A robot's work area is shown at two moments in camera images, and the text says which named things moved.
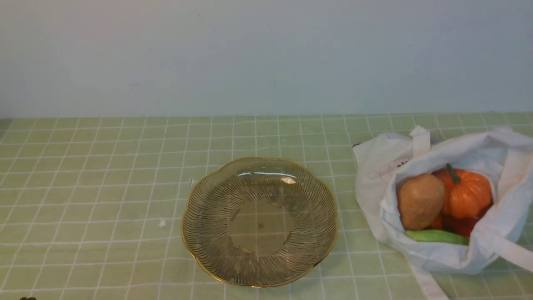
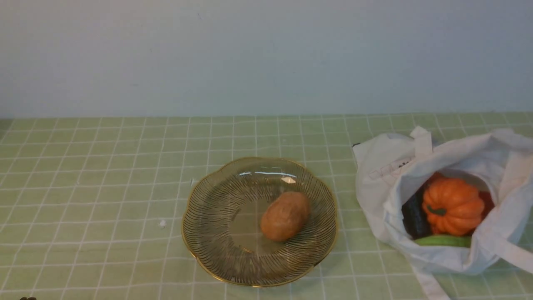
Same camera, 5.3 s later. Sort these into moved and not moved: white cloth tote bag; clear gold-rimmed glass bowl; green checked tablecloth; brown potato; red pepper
Moved: brown potato; red pepper
Not moved: clear gold-rimmed glass bowl; white cloth tote bag; green checked tablecloth
